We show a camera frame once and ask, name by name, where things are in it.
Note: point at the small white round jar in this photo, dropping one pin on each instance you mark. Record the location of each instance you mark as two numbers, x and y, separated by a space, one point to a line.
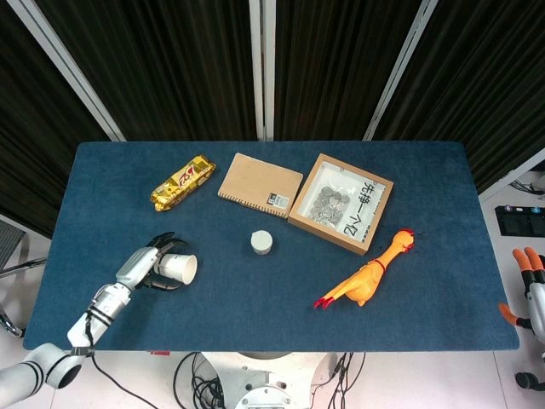
261 242

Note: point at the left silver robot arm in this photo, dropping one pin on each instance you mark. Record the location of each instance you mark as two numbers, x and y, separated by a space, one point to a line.
98 315

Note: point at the yellow rubber chicken toy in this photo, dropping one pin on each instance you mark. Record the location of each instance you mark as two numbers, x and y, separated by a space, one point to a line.
362 283

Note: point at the white paper cup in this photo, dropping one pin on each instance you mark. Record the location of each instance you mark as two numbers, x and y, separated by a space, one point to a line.
179 266

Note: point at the black pleated curtain panel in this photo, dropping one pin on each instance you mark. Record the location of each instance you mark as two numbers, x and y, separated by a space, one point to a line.
170 64
25 128
332 64
481 85

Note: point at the white partition post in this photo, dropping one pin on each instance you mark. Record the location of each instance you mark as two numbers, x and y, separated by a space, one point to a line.
262 64
511 174
68 64
402 64

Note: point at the black caster wheel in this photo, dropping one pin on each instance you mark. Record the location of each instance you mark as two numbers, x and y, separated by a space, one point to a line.
526 380

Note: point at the blue felt table cover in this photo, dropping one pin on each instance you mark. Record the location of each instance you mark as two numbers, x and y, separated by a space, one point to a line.
255 307

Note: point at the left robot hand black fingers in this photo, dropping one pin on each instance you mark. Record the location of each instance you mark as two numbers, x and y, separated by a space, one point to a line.
136 266

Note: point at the kraft spiral notebook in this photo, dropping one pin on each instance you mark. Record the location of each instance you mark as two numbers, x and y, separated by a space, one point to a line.
257 183

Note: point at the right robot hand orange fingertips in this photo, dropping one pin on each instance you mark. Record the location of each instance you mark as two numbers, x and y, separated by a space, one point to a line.
537 307

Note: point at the gold foil snack package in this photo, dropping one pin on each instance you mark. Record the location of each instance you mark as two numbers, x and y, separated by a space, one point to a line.
183 183

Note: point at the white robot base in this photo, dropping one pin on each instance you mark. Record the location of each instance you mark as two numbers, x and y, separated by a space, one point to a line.
264 383

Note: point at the wooden square shadow box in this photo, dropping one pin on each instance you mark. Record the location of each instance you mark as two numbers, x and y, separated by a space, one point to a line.
303 200

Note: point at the white card with black characters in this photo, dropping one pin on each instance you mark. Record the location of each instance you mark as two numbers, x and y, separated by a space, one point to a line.
362 209

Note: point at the pile of silver coins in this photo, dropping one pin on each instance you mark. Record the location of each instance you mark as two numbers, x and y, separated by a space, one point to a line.
328 204

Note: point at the small red label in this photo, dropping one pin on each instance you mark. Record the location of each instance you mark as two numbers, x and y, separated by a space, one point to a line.
159 353

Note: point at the black floor device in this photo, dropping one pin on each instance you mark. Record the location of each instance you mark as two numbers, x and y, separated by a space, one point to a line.
521 221

